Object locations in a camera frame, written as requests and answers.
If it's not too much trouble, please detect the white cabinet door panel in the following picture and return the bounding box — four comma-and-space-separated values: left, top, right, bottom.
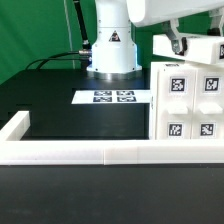
156, 72, 195, 140

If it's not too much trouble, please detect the white cabinet door with knob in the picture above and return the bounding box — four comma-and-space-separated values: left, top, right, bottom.
192, 72, 224, 139

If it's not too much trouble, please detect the white U-shaped workspace frame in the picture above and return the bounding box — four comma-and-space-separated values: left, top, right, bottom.
0, 111, 224, 165

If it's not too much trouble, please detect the white marker base plate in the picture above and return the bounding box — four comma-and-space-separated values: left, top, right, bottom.
72, 90, 152, 104

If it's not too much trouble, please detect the white cabinet body box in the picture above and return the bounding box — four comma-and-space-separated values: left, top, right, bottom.
149, 62, 224, 140

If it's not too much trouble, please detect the black cable bundle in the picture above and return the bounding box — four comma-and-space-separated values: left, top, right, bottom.
25, 49, 93, 70

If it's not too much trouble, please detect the black corrugated hose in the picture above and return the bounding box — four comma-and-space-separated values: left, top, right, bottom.
72, 0, 92, 51

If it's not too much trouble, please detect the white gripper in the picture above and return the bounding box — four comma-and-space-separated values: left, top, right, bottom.
126, 0, 224, 56

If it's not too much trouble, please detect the white cabinet top block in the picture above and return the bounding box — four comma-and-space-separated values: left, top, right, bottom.
153, 33, 224, 65

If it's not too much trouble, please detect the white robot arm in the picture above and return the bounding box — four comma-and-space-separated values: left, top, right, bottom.
87, 0, 224, 79

